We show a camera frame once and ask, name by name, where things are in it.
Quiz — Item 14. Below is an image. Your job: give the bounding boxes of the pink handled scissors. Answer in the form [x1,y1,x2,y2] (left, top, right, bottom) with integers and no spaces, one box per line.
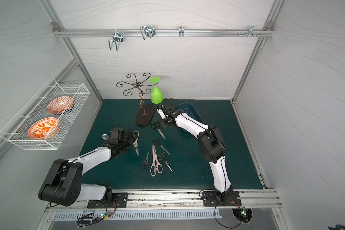
[150,144,163,177]

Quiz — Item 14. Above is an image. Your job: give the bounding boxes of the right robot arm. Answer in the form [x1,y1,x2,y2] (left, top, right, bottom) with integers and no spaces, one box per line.
[157,102,233,202]

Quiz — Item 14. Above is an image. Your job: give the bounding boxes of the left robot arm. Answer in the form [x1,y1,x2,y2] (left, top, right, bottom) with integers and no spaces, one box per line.
[38,127,140,207]

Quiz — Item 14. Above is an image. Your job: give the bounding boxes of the blue plastic storage box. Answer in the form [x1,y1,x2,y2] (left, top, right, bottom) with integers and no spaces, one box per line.
[174,102,202,123]

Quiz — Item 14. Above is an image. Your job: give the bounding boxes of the small black scissors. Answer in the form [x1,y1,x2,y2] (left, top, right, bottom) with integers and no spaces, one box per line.
[141,153,150,170]

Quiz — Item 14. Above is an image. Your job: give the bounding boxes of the white hello kitty spoon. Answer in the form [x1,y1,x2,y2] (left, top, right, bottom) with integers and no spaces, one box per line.
[102,134,109,140]

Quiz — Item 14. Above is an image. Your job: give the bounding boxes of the green plastic goblet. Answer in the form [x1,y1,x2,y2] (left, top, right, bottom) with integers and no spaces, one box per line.
[149,77,163,104]

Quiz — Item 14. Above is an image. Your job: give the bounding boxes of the copper cup holder stand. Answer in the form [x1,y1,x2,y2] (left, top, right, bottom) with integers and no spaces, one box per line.
[116,72,154,127]

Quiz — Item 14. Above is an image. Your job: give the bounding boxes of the green table mat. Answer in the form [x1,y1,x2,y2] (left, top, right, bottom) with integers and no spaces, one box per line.
[81,99,263,190]

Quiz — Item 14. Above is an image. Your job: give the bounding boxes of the orange patterned bowl upper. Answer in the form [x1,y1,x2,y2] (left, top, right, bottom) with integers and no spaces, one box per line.
[47,96,74,115]

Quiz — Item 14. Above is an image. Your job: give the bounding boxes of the orange patterned plate lower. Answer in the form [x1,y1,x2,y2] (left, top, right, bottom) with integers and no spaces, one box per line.
[27,117,59,140]

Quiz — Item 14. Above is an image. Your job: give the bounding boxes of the metal double hook middle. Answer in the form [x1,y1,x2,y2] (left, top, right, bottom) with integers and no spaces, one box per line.
[140,25,156,40]

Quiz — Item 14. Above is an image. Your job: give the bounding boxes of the metal double hook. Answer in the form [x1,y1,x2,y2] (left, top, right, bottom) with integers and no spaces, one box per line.
[108,31,124,51]
[140,25,156,40]

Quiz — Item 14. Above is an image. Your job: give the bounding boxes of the metal single hook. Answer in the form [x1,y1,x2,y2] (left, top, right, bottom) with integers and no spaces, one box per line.
[178,26,184,38]

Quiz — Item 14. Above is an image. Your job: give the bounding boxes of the metal double hook left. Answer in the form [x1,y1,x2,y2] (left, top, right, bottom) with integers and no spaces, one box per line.
[108,31,124,51]

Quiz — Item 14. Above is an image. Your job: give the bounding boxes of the white vent grille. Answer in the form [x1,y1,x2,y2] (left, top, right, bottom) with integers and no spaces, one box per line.
[53,209,222,221]

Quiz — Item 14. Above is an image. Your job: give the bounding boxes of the metal hook right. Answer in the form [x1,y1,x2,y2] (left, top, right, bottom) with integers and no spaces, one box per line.
[238,26,263,37]

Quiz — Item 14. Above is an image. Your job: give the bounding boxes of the cream handled kitchen scissors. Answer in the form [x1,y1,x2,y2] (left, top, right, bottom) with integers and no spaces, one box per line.
[133,130,140,156]

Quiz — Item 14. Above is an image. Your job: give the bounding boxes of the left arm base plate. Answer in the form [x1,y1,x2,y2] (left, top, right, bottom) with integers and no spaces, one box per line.
[87,193,128,209]

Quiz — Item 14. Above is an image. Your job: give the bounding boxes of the white wire basket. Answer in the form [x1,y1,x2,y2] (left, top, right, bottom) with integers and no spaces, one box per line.
[0,78,90,150]

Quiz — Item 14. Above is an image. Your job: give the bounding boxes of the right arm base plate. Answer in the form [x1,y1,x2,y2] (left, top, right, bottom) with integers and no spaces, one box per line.
[199,190,242,207]

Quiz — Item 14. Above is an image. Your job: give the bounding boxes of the aluminium top rail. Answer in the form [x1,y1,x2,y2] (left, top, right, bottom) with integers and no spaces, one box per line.
[53,28,275,38]

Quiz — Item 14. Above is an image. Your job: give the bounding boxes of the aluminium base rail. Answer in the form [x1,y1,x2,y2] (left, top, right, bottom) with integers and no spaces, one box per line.
[45,188,283,213]

